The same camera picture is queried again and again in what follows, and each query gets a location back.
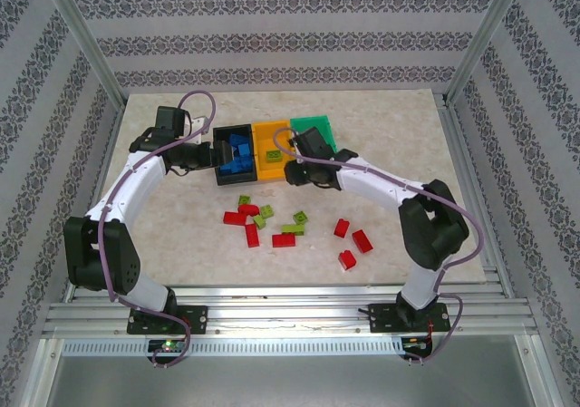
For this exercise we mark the long lime green lego brick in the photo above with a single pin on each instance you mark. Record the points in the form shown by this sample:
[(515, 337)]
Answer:
[(292, 229), (273, 155)]

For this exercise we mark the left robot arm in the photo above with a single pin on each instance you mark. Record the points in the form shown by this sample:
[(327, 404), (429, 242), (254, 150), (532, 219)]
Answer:
[(131, 185)]

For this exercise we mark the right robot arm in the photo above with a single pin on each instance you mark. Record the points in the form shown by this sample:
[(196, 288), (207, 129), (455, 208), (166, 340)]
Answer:
[(376, 185)]

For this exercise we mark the yellow plastic bin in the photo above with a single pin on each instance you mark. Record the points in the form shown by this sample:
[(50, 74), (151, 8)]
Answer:
[(267, 173)]

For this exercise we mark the black plastic bin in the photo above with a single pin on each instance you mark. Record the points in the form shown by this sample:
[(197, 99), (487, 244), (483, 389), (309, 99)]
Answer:
[(235, 180)]

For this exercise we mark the green plastic bin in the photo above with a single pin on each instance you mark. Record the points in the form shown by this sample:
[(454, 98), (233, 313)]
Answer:
[(317, 123)]

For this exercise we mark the red curved lego brick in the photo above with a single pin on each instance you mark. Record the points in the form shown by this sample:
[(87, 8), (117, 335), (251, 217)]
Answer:
[(248, 209)]

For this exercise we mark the perforated metal strip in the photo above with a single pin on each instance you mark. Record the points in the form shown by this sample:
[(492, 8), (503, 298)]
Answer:
[(272, 347)]

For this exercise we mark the left controller circuit board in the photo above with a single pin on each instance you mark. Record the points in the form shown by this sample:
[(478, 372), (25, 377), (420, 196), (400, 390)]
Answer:
[(168, 345)]

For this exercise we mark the controller circuit board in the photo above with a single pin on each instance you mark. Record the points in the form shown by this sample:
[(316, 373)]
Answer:
[(414, 342), (168, 345)]

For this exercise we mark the right controller circuit board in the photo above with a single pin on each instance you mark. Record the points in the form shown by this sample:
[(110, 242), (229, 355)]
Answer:
[(414, 342)]

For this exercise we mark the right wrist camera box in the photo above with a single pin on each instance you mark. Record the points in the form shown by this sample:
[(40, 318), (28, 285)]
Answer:
[(315, 142)]

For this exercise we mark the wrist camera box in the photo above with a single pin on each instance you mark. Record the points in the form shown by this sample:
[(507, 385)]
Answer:
[(315, 142), (171, 119)]

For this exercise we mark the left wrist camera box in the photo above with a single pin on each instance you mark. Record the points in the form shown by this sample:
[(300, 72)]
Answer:
[(171, 119)]

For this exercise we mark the aluminium side rail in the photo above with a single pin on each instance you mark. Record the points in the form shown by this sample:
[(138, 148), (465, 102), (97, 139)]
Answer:
[(108, 144), (462, 153)]

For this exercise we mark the aluminium mounting rail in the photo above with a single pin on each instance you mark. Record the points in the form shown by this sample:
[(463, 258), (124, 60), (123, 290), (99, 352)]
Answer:
[(290, 316)]

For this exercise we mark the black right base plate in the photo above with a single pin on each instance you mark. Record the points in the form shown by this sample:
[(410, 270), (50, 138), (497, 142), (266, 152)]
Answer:
[(383, 318)]

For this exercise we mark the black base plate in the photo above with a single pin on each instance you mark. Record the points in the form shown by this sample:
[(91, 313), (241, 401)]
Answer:
[(197, 318), (383, 318)]

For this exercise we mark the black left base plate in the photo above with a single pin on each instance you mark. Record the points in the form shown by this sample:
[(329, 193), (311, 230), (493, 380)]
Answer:
[(197, 318)]

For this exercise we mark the aluminium frame post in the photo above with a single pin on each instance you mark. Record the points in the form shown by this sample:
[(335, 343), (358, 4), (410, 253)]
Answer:
[(483, 37), (85, 37)]

